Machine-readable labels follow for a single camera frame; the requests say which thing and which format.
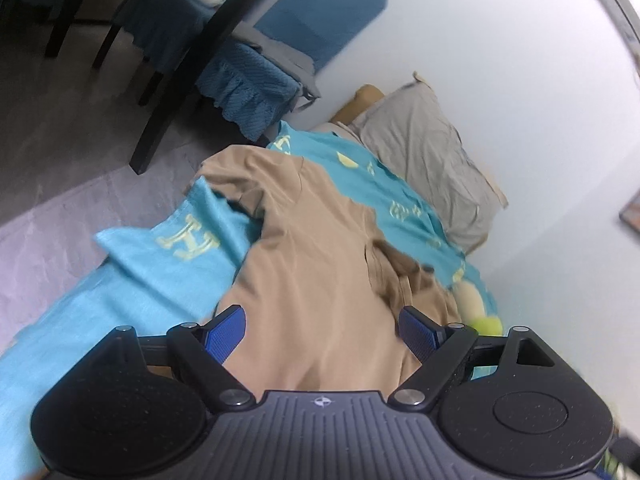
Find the tan t-shirt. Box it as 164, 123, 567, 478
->
196, 145, 460, 396

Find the green and cream plush toy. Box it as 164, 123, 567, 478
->
450, 280, 503, 337

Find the teal patterned bed sheet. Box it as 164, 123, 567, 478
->
1, 124, 497, 479

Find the grey pillow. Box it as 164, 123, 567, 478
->
349, 74, 508, 255

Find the grey folded cloth on chair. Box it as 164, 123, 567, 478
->
231, 22, 321, 100

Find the blue padded chair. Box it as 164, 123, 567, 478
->
196, 0, 387, 141

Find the framed leaf wall picture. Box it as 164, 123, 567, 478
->
618, 200, 640, 234

